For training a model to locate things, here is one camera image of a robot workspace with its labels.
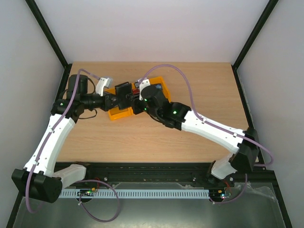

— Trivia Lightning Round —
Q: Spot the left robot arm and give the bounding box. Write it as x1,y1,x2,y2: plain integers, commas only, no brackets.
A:
11,75,113,203

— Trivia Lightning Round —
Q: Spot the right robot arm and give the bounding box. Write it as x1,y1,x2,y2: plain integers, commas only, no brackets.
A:
135,81,259,186

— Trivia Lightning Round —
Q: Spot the red card stack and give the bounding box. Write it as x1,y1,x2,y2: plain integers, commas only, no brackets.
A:
133,89,140,95

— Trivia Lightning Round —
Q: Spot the orange plastic sorting bin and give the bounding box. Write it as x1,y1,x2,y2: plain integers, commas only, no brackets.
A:
108,76,171,121

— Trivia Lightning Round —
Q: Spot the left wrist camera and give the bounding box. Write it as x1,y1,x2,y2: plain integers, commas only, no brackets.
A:
95,77,113,96

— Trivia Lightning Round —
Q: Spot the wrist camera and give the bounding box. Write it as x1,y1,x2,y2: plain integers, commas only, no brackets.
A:
95,77,113,96
134,79,151,93

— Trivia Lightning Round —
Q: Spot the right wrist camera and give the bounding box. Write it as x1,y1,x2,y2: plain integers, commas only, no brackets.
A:
134,79,151,93

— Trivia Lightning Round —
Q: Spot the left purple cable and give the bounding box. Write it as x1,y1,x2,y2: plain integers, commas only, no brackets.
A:
25,68,100,213

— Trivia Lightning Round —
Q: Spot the purple cable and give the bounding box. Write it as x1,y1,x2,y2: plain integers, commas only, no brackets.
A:
139,64,274,204
25,68,100,213

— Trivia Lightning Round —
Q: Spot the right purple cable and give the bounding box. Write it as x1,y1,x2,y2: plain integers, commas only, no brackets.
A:
139,64,274,204

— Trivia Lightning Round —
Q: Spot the black aluminium frame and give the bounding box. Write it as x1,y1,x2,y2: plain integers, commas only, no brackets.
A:
7,0,292,228

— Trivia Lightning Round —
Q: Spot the white slotted cable duct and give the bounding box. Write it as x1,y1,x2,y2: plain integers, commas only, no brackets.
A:
59,189,209,199

